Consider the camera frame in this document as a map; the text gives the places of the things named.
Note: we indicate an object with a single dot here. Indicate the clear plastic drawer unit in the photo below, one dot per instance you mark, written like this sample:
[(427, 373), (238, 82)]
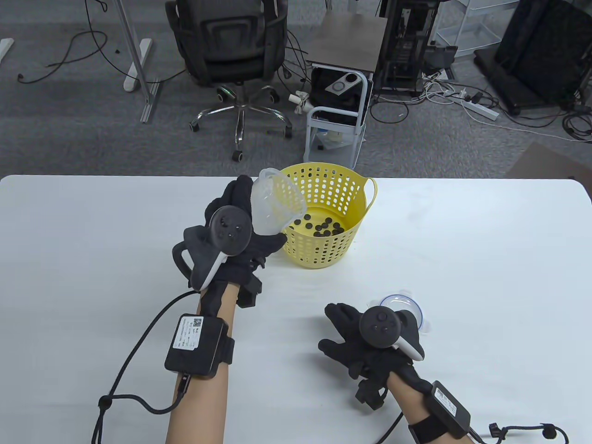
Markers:
[(476, 27)]

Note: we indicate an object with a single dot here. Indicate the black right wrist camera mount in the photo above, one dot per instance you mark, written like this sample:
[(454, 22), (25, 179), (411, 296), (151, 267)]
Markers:
[(370, 393)]

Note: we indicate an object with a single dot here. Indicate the clear plastic container lid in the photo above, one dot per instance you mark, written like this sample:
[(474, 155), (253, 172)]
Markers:
[(414, 310)]

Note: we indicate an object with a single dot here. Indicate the black white left hand controller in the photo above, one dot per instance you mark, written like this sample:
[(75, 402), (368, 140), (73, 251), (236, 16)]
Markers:
[(230, 230)]

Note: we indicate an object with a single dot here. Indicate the person's right forearm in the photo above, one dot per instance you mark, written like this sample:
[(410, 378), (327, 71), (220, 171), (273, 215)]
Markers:
[(411, 411)]

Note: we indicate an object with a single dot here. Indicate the black right wrist sensor box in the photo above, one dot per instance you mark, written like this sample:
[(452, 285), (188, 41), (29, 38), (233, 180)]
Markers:
[(451, 407)]

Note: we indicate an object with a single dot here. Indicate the black office chair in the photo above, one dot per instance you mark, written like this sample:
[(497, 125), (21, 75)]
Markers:
[(231, 41)]

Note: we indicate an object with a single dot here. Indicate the black wrist sensor box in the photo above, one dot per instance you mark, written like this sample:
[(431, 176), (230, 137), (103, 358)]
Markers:
[(196, 344), (451, 407)]

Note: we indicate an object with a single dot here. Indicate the person's left hand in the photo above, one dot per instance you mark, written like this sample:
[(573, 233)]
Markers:
[(261, 245)]

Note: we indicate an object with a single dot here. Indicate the black left wrist sensor box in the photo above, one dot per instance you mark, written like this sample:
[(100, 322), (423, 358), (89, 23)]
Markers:
[(196, 344)]

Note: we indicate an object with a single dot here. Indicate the pile of black Go stones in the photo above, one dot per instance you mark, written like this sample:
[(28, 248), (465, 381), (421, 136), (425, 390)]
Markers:
[(321, 226)]

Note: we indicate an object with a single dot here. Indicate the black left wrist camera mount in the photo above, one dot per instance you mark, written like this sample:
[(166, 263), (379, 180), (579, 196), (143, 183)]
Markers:
[(250, 291)]

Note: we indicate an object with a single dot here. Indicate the black white right hand controller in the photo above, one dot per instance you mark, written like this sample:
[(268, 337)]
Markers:
[(381, 327)]

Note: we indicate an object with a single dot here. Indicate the person's left forearm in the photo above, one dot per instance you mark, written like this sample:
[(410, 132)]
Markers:
[(203, 407)]

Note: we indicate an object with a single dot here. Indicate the white desk leg frame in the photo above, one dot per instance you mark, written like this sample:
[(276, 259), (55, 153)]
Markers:
[(136, 64)]

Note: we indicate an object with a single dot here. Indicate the black equipment case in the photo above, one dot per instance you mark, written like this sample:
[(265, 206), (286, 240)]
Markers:
[(541, 51)]

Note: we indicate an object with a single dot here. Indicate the black computer tower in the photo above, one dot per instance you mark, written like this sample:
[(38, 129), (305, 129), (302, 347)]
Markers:
[(407, 46)]

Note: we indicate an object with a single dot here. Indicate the white power strip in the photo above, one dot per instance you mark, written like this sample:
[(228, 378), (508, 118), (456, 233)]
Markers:
[(478, 110)]

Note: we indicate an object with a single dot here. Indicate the black white hand controller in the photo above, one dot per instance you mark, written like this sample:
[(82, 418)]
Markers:
[(230, 230), (381, 327)]

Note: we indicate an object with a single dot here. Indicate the person's right hand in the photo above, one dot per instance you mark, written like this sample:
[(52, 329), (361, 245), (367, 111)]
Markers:
[(370, 363)]

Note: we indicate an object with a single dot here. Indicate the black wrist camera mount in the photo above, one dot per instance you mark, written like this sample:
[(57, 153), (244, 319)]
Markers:
[(370, 393), (250, 291)]

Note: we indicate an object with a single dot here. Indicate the clear plastic measuring container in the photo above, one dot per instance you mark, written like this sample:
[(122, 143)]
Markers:
[(270, 208)]

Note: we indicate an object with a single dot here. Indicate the yellow perforated laundry basket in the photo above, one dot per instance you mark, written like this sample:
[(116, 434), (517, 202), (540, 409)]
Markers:
[(323, 252)]

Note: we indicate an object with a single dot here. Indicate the white cart with brown top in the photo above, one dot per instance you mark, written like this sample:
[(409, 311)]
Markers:
[(347, 46)]

